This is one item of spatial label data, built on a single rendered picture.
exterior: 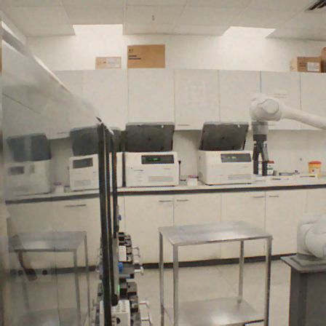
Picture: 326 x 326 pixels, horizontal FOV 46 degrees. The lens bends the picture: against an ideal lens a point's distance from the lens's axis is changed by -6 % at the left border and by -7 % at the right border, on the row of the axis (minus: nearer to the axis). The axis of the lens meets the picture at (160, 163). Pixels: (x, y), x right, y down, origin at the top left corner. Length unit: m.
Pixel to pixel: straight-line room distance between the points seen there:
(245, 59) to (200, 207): 1.98
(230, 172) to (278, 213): 0.74
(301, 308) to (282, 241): 2.42
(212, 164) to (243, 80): 1.10
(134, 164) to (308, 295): 2.52
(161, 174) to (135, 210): 0.46
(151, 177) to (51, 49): 2.00
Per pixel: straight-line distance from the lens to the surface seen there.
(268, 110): 1.87
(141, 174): 4.19
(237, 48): 5.15
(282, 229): 4.63
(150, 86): 4.51
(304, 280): 2.24
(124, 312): 1.23
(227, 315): 2.61
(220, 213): 4.36
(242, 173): 4.38
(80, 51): 4.95
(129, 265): 1.89
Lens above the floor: 1.36
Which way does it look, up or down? 3 degrees down
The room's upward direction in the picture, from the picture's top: 1 degrees counter-clockwise
